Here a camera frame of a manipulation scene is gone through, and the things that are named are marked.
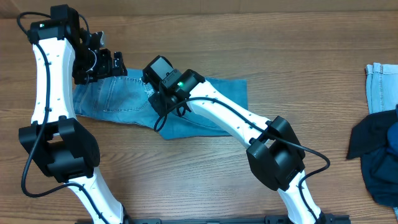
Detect blue denim jeans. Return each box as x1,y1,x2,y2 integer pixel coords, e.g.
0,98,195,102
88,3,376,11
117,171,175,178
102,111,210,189
73,68,249,141

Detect dark teal garment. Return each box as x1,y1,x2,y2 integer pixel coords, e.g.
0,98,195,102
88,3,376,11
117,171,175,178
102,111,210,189
361,109,397,207

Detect light blue folded jeans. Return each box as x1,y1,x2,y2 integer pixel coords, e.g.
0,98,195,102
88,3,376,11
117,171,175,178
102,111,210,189
365,63,397,114

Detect black garment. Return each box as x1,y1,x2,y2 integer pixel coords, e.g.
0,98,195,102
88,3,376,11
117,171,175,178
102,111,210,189
346,110,397,159

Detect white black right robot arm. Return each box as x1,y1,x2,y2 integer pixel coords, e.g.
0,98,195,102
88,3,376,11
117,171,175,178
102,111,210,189
142,55,325,223

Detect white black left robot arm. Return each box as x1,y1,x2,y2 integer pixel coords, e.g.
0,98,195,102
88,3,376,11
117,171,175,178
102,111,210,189
19,4,131,223

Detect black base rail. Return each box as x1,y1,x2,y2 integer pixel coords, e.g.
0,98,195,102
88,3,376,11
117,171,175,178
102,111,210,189
127,214,351,224

